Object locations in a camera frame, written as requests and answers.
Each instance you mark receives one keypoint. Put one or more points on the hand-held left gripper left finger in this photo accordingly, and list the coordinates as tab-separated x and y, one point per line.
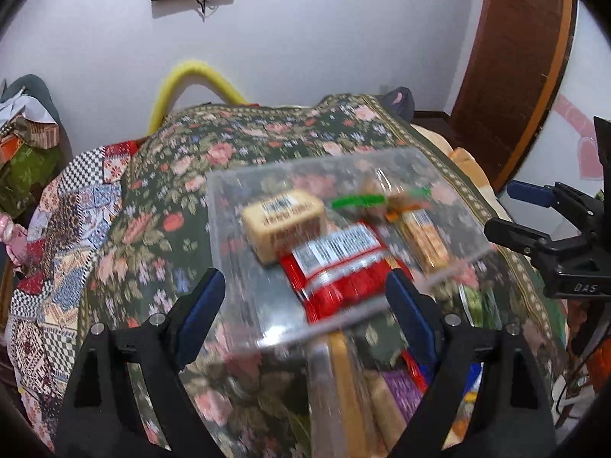
203	303

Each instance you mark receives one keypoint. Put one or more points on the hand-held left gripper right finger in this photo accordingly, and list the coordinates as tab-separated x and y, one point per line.
409	310

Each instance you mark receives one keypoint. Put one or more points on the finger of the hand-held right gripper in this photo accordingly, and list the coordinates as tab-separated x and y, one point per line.
527	192
515	236

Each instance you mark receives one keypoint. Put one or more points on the clear plastic zip bag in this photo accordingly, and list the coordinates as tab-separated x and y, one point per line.
248	296

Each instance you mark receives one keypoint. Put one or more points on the red snack packet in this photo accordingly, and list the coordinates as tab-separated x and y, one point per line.
341	274

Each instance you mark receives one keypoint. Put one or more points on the cream blanket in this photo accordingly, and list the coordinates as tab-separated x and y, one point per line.
470	167

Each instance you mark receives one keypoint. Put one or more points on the orange cracker packet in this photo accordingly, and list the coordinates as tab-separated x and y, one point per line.
424	243

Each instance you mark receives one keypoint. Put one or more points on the purple snack packet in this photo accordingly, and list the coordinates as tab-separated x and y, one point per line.
405	387

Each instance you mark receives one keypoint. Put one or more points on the floral blanket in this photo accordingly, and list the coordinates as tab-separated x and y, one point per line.
157	229

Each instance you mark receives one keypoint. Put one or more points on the tan wafer packet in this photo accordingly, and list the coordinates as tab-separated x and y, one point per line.
344	391

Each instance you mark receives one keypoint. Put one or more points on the cream snack packet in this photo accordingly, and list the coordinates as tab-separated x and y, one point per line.
284	223

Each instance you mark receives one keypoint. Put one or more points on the green-striped clear snack packet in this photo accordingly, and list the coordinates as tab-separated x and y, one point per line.
377	199

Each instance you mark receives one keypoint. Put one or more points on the brown wooden door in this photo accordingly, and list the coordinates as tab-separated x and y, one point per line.
513	71

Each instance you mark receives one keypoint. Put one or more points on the dark grey cloth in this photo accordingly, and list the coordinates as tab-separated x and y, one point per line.
400	99

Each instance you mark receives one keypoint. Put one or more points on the patchwork quilt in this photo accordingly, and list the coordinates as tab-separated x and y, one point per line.
52	248

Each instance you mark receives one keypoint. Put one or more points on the yellow foam tube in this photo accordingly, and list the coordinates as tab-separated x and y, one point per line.
195	78

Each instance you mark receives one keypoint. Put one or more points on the pile of clothes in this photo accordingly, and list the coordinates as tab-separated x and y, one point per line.
26	152

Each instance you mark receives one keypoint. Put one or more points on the pink wall decoration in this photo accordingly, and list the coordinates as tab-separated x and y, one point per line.
580	133

